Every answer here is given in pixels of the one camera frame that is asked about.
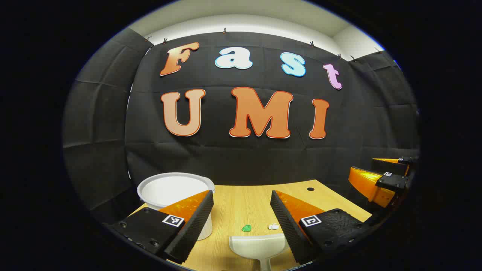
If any wooden desktop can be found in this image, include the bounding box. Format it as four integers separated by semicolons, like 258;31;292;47
128;180;373;271

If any grey plastic dustpan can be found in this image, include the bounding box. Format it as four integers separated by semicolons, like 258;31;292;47
229;233;290;271

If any white ribbed garbage bin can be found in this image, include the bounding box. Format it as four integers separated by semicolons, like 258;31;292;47
137;172;215;241

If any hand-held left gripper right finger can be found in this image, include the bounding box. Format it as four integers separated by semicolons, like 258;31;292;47
270;190;372;265

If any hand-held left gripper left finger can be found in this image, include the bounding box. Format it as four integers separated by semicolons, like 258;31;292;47
108;190;215;265

